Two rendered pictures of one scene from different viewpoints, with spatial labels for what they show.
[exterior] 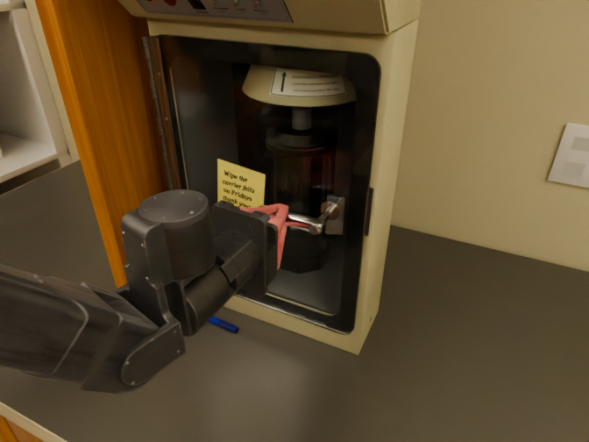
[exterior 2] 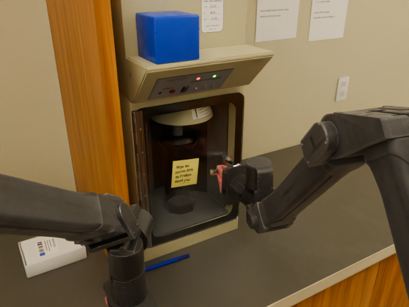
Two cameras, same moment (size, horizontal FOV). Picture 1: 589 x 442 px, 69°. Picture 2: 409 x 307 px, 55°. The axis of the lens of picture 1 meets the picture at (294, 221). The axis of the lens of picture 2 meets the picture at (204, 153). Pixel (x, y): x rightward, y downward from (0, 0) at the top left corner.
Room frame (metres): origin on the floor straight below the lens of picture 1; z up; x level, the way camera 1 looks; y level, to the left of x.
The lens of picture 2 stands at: (-0.03, 0.80, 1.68)
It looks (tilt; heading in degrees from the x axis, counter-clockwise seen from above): 25 degrees down; 304
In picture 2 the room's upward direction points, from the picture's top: straight up
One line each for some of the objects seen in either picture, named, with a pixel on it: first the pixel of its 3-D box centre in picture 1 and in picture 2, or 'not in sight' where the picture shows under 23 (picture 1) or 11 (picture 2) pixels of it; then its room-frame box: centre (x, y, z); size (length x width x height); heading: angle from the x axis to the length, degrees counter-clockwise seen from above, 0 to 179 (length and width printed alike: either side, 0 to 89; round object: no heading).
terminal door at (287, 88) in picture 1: (259, 196); (193, 171); (0.52, 0.05, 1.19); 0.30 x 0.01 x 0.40; 63
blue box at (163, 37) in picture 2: not in sight; (167, 36); (0.52, 0.15, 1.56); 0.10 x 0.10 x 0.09; 64
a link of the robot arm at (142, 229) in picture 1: (150, 276); (261, 192); (0.29, 0.12, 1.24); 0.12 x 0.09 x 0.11; 138
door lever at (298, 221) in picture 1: (297, 213); (223, 166); (0.46, 0.00, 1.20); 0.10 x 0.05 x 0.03; 63
